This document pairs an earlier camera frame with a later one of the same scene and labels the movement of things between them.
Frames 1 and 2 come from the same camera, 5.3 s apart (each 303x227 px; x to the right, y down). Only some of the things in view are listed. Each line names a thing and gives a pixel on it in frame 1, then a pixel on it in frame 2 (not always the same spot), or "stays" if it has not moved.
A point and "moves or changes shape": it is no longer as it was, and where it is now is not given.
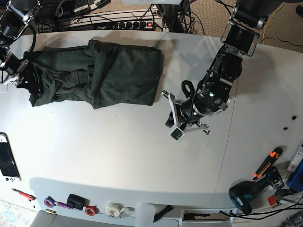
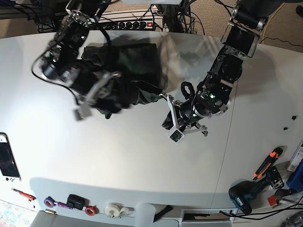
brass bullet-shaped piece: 50,211 stays
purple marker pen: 63,205 stays
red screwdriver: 30,197 stays
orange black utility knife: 271,157 stays
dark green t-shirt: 104,74 moves or changes shape
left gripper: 30,77 → 103,90
